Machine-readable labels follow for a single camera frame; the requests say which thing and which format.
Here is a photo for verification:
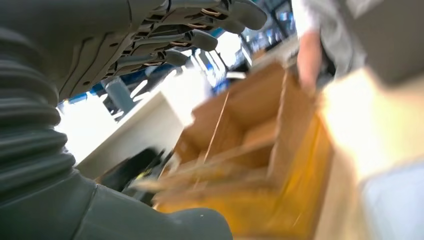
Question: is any black electronic device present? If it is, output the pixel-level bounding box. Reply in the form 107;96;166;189
97;148;168;204

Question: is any person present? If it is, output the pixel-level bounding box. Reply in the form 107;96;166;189
290;0;369;98

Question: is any white desk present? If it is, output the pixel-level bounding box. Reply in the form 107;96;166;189
75;91;186;180

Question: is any cardboard divider box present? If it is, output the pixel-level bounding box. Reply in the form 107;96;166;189
130;62;335;240

